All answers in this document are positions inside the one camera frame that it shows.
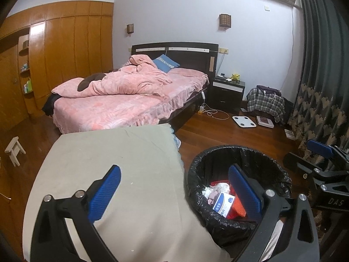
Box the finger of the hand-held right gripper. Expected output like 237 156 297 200
305 139 349 167
282 153 335 182

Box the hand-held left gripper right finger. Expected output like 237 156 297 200
228 164 320 262

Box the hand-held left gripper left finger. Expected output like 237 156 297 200
31 164 122 262

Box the orange foam net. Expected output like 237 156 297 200
226 200 247 220

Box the white wrapper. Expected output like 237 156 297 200
202 182 231 205

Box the white blue box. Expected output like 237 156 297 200
212 192 236 219

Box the black bagged trash bin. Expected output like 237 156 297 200
185 145 292 247

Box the black case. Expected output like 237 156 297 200
282 98 294 126

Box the pink white bathroom scale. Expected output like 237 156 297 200
256 115 274 128

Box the plaid cloth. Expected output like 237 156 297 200
247 87 285 123

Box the dark purple garment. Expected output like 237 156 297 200
256 85 281 97

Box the pink bed sheet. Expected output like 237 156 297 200
52 68 209 134

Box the quilted blue mat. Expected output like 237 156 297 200
170 134 183 153

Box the dark patterned curtain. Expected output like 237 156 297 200
285 0 349 241

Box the dark nightstand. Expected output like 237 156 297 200
212 76 246 114

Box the small wooden stool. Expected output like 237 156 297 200
5 136 26 166

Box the black cloth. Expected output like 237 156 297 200
42 94 59 116

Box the pink duvet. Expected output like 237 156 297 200
52 55 173 99

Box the blue pillow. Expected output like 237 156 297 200
152 54 180 74

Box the dark wooden bed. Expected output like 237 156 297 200
42 43 220 134

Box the wooden wardrobe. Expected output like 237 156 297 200
0 1 114 131

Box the white power cable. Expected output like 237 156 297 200
203 105 230 120

